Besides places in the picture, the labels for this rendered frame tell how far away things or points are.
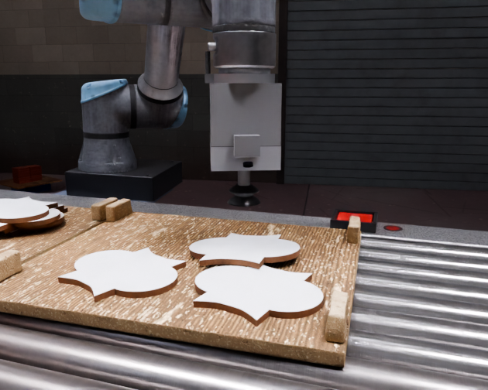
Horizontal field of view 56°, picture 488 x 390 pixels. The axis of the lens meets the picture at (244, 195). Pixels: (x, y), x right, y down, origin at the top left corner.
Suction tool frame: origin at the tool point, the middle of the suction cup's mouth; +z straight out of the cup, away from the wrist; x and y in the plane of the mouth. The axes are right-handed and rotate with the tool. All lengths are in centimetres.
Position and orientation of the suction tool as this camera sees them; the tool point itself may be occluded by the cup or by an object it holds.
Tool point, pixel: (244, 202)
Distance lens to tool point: 60.1
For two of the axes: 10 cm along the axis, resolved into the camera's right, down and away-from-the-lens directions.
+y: 10.0, -0.2, 0.8
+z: 0.0, 9.7, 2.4
